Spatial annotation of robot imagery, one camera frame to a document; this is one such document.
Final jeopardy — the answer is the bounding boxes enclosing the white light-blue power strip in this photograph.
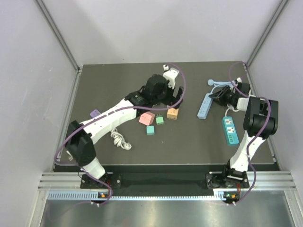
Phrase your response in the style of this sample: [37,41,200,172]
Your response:
[197,93,213,120]

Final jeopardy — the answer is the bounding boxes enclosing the orange wooden cube plug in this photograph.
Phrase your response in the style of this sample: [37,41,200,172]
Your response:
[167,108,178,120]

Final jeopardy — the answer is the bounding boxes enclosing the green charger plug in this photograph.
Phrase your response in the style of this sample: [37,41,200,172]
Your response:
[155,114,164,125]

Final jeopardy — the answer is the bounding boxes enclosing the pink charger plug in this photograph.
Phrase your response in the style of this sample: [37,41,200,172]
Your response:
[139,112,155,126]

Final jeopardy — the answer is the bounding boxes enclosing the teal power strip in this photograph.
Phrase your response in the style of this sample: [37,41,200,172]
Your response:
[222,116,239,146]

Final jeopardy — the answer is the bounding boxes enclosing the teal charger plug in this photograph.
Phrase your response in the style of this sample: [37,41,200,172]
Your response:
[146,125,155,135]

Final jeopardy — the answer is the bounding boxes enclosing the white strip cable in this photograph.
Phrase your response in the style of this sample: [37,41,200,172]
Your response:
[110,129,133,150]

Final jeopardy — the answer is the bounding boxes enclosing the purple power strip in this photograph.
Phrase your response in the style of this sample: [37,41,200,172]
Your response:
[90,109,101,118]

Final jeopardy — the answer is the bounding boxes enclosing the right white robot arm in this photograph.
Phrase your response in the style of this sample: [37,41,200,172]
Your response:
[209,82,279,187]

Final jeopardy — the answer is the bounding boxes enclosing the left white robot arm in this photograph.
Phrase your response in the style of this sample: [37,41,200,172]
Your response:
[64,68,185,188]

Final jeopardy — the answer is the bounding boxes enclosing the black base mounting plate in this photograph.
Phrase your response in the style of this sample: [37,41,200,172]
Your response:
[80,171,249,190]

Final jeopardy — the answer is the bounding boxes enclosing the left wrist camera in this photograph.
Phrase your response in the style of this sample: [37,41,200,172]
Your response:
[163,64,179,89]

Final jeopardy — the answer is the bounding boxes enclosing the slotted cable duct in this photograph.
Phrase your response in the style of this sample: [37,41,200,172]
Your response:
[47,191,227,201]

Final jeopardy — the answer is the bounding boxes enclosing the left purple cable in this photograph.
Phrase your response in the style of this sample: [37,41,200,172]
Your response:
[54,62,187,206]

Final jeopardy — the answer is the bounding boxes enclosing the aluminium frame rail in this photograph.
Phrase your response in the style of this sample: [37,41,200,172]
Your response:
[38,172,82,191]

